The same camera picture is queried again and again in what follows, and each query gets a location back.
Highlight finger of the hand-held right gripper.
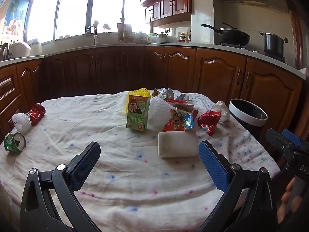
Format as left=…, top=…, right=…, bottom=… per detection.
left=282, top=129, right=309, bottom=147
left=266, top=129, right=300, bottom=150

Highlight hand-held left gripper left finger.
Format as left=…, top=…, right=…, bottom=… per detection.
left=20, top=141, right=102, bottom=232

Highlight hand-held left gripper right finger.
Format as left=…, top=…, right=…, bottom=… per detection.
left=195, top=140, right=278, bottom=232

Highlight black white-rimmed bin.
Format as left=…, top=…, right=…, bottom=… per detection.
left=228, top=99, right=268, bottom=139

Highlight white tissue pack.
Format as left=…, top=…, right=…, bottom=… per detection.
left=158, top=130, right=198, bottom=159

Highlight green drink carton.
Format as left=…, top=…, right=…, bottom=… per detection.
left=126, top=95, right=150, bottom=131

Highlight person's right hand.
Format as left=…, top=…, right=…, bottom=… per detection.
left=278, top=177, right=296, bottom=224

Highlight red foil wrapper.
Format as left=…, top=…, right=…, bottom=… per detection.
left=197, top=110, right=221, bottom=136

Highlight white dotted tablecloth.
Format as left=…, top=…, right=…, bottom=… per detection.
left=0, top=89, right=282, bottom=232

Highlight colourful red snack packet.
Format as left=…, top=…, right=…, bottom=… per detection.
left=163, top=109, right=195, bottom=132

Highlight crumpled clear plastic wrap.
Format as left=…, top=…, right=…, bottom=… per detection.
left=214, top=101, right=231, bottom=123

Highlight red crumpled snack bag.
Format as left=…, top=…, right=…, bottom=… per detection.
left=28, top=103, right=46, bottom=126

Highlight crushed green can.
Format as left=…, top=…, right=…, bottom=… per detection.
left=3, top=132, right=26, bottom=153

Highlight small white foam fruit net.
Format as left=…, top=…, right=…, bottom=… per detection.
left=12, top=113, right=32, bottom=133

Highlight large white foam fruit net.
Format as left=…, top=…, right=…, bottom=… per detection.
left=147, top=96, right=173, bottom=130

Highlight crumpled silver foil wrapper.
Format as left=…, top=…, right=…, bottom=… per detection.
left=159, top=88, right=175, bottom=100

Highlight steel stock pot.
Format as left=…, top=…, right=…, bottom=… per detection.
left=259, top=31, right=289, bottom=57

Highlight yellow foam fruit net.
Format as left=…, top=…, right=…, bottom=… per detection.
left=123, top=88, right=151, bottom=113

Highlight black wok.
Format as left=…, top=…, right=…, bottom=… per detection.
left=201, top=23, right=251, bottom=46

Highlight wooden base cabinets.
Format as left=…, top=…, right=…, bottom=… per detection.
left=0, top=46, right=303, bottom=138

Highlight white lidded pot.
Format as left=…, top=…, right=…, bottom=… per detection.
left=27, top=39, right=42, bottom=55

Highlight white rice cooker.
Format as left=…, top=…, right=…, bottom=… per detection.
left=8, top=42, right=31, bottom=59

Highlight row of seasoning jars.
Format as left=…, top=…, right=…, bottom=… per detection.
left=177, top=31, right=192, bottom=43

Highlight chrome faucet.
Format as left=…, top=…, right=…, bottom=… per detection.
left=86, top=26, right=98, bottom=46

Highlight dark electric kettle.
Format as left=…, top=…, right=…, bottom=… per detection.
left=0, top=43, right=9, bottom=61

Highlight utensil holder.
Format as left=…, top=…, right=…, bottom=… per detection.
left=117, top=11, right=132, bottom=42

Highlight kitchen window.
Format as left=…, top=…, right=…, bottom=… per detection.
left=24, top=0, right=151, bottom=44

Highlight wall poster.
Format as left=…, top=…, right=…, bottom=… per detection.
left=0, top=0, right=30, bottom=44

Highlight wooden wall cabinets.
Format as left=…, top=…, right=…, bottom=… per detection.
left=136, top=0, right=194, bottom=25

